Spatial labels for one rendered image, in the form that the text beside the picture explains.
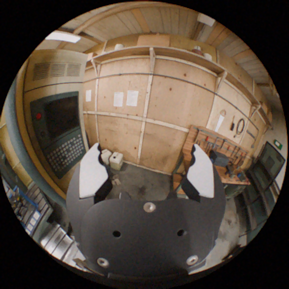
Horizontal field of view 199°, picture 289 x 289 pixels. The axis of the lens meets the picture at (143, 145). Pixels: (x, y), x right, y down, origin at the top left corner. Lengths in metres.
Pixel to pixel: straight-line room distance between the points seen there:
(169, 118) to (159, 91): 0.52
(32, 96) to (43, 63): 0.25
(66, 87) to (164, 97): 1.38
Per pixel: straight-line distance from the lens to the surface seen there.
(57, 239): 1.24
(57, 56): 0.88
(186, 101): 1.57
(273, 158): 3.68
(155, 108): 1.55
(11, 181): 1.73
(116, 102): 1.82
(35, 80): 0.79
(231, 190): 2.51
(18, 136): 0.31
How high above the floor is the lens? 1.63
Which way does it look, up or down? 32 degrees down
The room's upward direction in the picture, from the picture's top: 9 degrees clockwise
